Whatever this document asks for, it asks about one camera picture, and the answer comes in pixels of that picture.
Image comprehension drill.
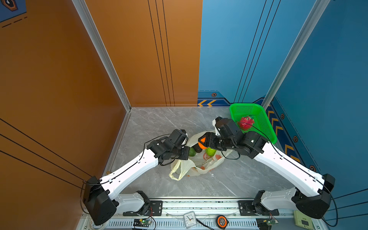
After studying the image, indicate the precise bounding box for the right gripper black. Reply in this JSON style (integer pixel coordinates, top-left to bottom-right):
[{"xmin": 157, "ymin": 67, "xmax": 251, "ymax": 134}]
[{"xmin": 197, "ymin": 132, "xmax": 236, "ymax": 151}]

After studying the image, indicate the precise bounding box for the red dragon fruit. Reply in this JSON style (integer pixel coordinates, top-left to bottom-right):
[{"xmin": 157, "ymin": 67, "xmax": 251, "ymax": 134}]
[{"xmin": 238, "ymin": 116, "xmax": 255, "ymax": 131}]

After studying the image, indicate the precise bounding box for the dark avocado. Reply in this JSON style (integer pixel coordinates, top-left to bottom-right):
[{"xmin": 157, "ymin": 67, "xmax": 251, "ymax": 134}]
[{"xmin": 192, "ymin": 143, "xmax": 203, "ymax": 153}]

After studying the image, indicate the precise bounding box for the translucent yellowish plastic bag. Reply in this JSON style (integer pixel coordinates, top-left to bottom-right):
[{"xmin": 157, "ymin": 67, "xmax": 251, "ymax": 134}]
[{"xmin": 169, "ymin": 149, "xmax": 233, "ymax": 181}]

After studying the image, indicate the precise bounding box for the green round fruit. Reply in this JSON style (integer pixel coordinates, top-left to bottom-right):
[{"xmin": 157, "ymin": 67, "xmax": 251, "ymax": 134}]
[{"xmin": 206, "ymin": 148, "xmax": 216, "ymax": 157}]

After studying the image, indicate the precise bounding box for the orange fruit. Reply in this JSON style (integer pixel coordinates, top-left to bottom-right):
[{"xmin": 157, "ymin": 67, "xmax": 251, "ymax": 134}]
[{"xmin": 198, "ymin": 137, "xmax": 208, "ymax": 150}]

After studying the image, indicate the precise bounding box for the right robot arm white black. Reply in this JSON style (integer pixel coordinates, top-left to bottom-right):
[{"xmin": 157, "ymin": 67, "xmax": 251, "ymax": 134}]
[{"xmin": 198, "ymin": 117, "xmax": 335, "ymax": 219}]

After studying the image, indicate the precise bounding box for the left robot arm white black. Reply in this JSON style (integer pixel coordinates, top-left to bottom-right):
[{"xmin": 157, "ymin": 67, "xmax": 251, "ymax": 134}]
[{"xmin": 81, "ymin": 129, "xmax": 190, "ymax": 226}]

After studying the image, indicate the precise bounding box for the green plastic basket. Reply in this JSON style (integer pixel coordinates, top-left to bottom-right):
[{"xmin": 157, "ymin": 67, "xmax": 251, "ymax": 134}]
[{"xmin": 229, "ymin": 103, "xmax": 278, "ymax": 144}]

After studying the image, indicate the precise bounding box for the small white clock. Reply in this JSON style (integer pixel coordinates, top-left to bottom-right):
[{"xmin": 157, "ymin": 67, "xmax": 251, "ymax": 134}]
[{"xmin": 183, "ymin": 211, "xmax": 197, "ymax": 229}]

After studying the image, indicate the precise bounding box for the left circuit board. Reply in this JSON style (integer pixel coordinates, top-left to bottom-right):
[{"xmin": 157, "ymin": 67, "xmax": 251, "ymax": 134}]
[{"xmin": 132, "ymin": 218, "xmax": 152, "ymax": 230}]

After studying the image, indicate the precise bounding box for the circuit board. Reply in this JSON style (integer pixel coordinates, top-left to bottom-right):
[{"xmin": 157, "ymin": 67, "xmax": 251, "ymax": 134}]
[
  {"xmin": 132, "ymin": 218, "xmax": 152, "ymax": 230},
  {"xmin": 256, "ymin": 218, "xmax": 279, "ymax": 230}
]

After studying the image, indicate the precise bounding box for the orange black tape measure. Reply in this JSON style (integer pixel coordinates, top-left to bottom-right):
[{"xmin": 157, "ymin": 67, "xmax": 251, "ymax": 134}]
[{"xmin": 216, "ymin": 215, "xmax": 229, "ymax": 230}]

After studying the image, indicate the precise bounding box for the right circuit board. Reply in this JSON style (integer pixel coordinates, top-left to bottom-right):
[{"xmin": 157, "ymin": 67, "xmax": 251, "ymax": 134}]
[{"xmin": 256, "ymin": 218, "xmax": 279, "ymax": 230}]

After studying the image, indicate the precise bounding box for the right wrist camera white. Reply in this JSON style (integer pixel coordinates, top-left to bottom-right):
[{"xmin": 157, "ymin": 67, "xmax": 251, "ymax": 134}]
[{"xmin": 212, "ymin": 119, "xmax": 220, "ymax": 136}]

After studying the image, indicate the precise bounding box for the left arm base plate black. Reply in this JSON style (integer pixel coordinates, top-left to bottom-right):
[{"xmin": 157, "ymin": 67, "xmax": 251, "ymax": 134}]
[{"xmin": 123, "ymin": 200, "xmax": 163, "ymax": 217}]

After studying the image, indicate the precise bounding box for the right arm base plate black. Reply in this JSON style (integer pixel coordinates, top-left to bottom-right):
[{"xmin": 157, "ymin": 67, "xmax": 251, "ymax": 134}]
[{"xmin": 238, "ymin": 200, "xmax": 280, "ymax": 216}]

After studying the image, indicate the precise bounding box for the green wall switch box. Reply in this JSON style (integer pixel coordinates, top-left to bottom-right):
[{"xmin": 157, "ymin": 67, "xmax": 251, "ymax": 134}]
[{"xmin": 293, "ymin": 210, "xmax": 314, "ymax": 230}]

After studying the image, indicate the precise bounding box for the left aluminium frame post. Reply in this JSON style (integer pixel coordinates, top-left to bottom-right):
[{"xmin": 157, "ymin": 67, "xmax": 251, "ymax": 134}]
[{"xmin": 71, "ymin": 0, "xmax": 132, "ymax": 111}]

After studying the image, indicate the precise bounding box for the aluminium frame post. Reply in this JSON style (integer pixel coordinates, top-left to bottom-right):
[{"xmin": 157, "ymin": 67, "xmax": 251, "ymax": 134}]
[
  {"xmin": 262, "ymin": 0, "xmax": 330, "ymax": 110},
  {"xmin": 71, "ymin": 0, "xmax": 132, "ymax": 111}
]

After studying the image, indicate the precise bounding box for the right aluminium frame post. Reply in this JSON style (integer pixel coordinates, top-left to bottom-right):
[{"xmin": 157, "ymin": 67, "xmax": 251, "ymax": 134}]
[{"xmin": 262, "ymin": 0, "xmax": 330, "ymax": 110}]

